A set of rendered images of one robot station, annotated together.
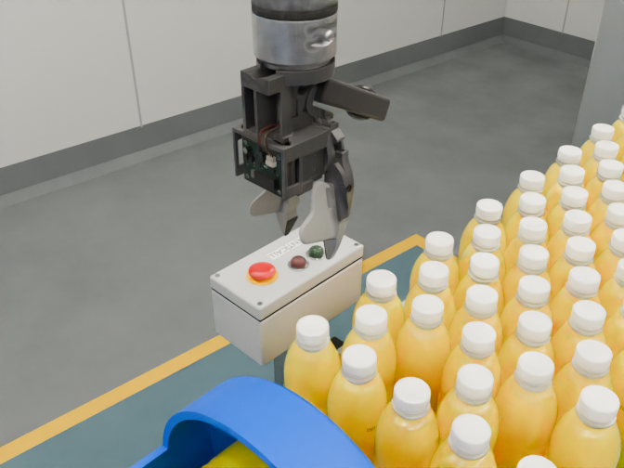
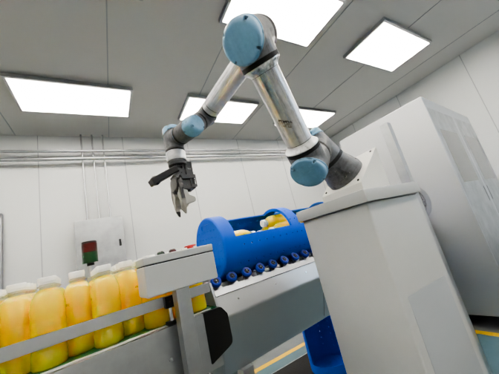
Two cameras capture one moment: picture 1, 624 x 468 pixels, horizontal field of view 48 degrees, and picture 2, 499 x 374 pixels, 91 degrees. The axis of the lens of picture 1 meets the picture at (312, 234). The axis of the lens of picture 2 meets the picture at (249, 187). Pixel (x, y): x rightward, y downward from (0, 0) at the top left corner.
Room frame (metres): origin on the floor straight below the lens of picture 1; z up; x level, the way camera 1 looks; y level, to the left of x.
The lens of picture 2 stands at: (1.47, 0.39, 1.07)
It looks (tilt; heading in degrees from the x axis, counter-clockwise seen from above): 13 degrees up; 188
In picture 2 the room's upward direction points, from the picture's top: 14 degrees counter-clockwise
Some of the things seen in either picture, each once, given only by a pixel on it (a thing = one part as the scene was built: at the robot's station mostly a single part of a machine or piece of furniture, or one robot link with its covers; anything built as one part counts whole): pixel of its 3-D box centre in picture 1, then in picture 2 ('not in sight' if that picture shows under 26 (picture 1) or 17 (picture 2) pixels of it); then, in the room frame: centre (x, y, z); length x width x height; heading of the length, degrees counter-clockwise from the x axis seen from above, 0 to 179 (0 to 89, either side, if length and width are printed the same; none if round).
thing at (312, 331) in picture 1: (312, 333); not in sight; (0.63, 0.00, 1.10); 0.04 x 0.04 x 0.02
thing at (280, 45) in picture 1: (297, 36); (176, 158); (0.61, 0.01, 1.46); 0.08 x 0.08 x 0.05
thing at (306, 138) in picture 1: (291, 122); (181, 176); (0.60, 0.02, 1.38); 0.09 x 0.08 x 0.12; 136
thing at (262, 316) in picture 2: not in sight; (353, 263); (-0.33, 0.70, 0.79); 2.17 x 0.29 x 0.34; 136
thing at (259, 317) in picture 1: (290, 287); (177, 268); (0.77, 0.03, 1.05); 0.20 x 0.10 x 0.10; 136
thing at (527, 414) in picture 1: (519, 432); not in sight; (0.56, -0.25, 1.00); 0.07 x 0.07 x 0.19
